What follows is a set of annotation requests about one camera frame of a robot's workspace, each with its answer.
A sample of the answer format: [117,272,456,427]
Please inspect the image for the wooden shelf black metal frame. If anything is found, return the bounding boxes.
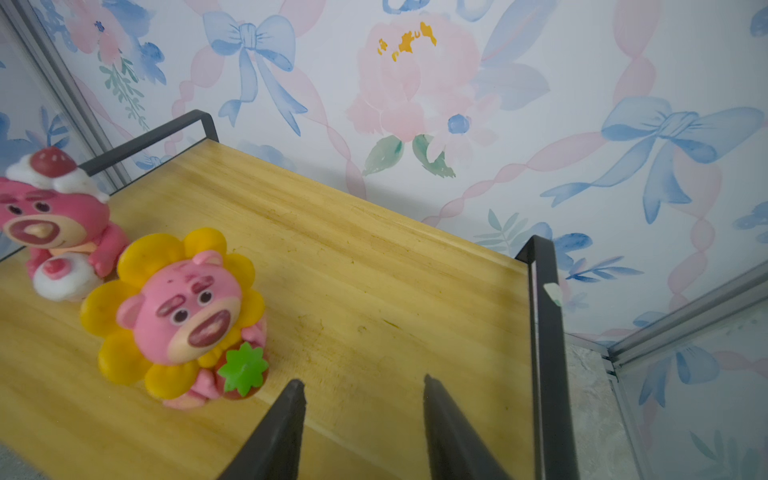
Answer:
[1,110,578,479]

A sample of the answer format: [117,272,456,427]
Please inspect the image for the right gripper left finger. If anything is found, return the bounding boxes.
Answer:
[219,379,306,480]

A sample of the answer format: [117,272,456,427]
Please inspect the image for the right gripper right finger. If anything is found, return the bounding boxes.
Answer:
[423,375,511,480]

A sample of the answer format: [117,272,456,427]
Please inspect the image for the pink bear yellow flower figure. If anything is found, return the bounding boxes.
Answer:
[80,228,270,409]

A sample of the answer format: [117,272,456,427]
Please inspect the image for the pink bear strawberry hat figure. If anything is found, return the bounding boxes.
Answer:
[1,147,129,302]

